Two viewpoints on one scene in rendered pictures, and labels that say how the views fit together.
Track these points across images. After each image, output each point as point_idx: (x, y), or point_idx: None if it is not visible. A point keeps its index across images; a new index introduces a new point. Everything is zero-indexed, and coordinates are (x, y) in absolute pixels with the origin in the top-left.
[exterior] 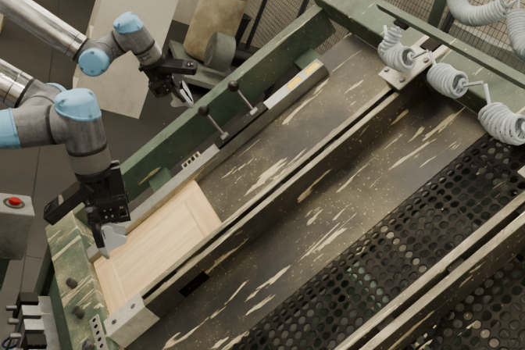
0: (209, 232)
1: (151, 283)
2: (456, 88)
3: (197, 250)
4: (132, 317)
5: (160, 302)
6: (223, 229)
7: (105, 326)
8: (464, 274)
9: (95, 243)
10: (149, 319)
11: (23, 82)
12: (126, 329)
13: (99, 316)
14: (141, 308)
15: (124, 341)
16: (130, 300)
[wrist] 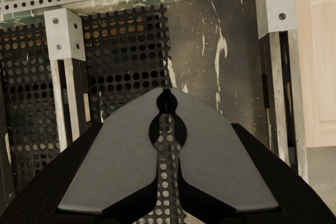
0: (322, 130)
1: (296, 48)
2: None
3: (294, 118)
4: (266, 13)
5: (266, 50)
6: (296, 158)
7: None
8: None
9: (64, 150)
10: (260, 29)
11: None
12: (262, 0)
13: None
14: (268, 27)
15: None
16: (294, 15)
